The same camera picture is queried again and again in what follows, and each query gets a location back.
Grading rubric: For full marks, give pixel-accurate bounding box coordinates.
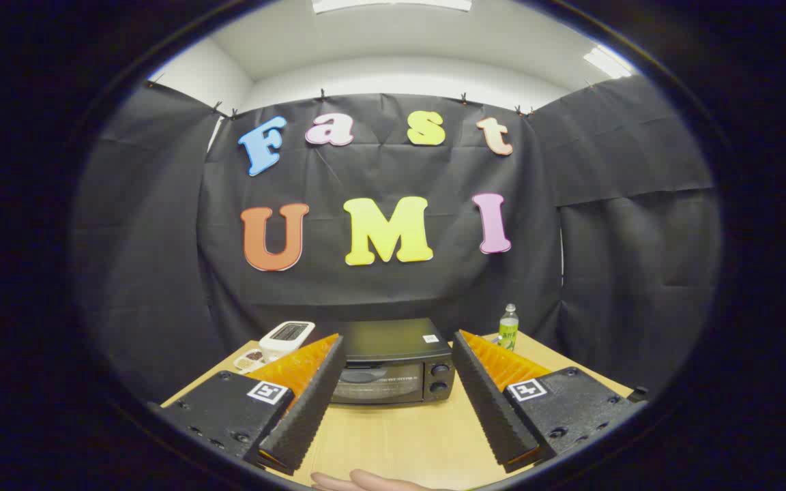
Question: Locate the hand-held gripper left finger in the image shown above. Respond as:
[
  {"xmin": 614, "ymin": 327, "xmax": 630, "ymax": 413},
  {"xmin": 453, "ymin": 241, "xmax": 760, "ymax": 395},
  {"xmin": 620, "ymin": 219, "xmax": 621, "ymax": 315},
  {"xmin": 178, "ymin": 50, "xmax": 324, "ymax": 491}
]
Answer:
[{"xmin": 158, "ymin": 333, "xmax": 347, "ymax": 476}]

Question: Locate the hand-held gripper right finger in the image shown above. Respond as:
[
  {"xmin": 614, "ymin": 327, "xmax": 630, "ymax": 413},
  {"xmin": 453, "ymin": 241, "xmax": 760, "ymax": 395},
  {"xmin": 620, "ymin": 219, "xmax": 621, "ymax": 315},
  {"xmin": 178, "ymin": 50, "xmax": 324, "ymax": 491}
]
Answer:
[{"xmin": 451, "ymin": 330, "xmax": 650, "ymax": 474}]

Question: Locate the black toaster oven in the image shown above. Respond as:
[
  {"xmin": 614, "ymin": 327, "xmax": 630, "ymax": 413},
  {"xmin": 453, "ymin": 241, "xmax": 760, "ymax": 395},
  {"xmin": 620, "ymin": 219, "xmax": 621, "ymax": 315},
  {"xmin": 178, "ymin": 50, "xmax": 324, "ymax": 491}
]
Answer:
[{"xmin": 311, "ymin": 318, "xmax": 455, "ymax": 408}]

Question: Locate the white pop-up toaster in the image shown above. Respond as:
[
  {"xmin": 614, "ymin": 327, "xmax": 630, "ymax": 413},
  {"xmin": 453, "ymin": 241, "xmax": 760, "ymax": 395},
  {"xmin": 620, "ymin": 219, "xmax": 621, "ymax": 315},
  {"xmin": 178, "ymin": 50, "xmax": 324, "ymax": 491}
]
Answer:
[{"xmin": 259, "ymin": 321, "xmax": 316, "ymax": 362}]

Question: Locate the green drink bottle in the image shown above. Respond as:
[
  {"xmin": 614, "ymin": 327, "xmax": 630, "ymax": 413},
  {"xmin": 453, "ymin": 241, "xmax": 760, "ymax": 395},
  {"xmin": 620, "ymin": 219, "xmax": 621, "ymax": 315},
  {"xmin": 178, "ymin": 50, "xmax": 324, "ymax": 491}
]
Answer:
[{"xmin": 497, "ymin": 303, "xmax": 520, "ymax": 352}]

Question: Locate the black backdrop cloth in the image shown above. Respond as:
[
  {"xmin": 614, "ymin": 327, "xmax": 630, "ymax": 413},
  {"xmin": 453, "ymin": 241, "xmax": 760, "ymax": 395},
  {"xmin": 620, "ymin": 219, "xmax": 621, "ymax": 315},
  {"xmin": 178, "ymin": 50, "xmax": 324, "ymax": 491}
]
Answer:
[{"xmin": 72, "ymin": 75, "xmax": 721, "ymax": 403}]

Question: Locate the ceiling light panel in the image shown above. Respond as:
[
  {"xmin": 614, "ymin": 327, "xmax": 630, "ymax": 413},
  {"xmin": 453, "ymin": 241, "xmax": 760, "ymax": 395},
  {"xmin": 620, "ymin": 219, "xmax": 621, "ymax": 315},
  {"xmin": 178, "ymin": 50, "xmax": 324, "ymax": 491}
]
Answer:
[
  {"xmin": 583, "ymin": 46, "xmax": 634, "ymax": 80},
  {"xmin": 311, "ymin": 0, "xmax": 474, "ymax": 14}
]

